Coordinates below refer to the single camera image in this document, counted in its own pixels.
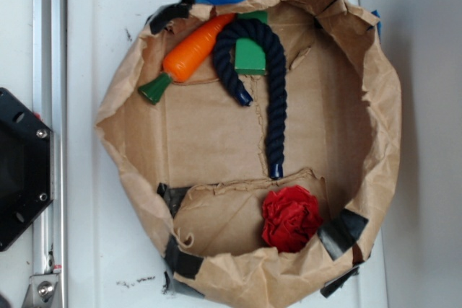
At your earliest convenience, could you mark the red paper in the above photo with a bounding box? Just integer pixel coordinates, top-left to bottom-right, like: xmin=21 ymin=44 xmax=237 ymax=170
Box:
xmin=261 ymin=185 xmax=323 ymax=253

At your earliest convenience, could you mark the dark blue rope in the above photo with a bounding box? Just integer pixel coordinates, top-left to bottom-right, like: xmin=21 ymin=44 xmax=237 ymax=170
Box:
xmin=212 ymin=19 xmax=288 ymax=180

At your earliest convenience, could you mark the white plastic board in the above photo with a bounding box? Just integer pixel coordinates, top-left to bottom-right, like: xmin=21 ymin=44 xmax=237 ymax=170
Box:
xmin=66 ymin=0 xmax=388 ymax=307

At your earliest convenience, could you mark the brown paper bag tray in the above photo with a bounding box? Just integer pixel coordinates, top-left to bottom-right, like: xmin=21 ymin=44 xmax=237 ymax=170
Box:
xmin=96 ymin=0 xmax=401 ymax=307

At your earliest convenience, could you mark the aluminium frame rail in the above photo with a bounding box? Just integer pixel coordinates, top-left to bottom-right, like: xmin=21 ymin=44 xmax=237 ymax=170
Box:
xmin=22 ymin=0 xmax=68 ymax=307

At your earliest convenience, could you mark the green wooden block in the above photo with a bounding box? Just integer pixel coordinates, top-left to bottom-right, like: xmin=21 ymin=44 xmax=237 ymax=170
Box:
xmin=235 ymin=11 xmax=268 ymax=76

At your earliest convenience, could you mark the orange toy carrot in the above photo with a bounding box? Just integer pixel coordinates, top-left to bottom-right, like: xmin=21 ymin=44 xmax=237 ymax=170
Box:
xmin=138 ymin=14 xmax=235 ymax=105

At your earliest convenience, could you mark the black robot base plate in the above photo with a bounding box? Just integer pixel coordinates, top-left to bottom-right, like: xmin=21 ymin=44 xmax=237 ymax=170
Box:
xmin=0 ymin=87 xmax=53 ymax=252

